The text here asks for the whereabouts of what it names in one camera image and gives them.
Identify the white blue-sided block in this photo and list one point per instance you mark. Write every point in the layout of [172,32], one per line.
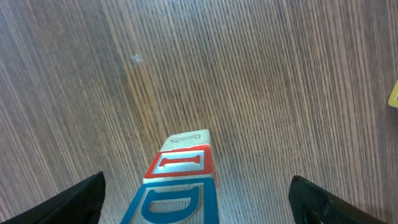
[176,201]

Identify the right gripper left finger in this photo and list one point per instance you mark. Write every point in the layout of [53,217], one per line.
[79,204]

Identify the red A block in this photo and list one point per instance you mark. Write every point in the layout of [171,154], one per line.
[183,156]

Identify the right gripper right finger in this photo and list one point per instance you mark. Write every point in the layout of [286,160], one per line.
[312,204]

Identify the white yellow-sided block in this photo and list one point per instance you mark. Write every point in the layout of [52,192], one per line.
[393,101]

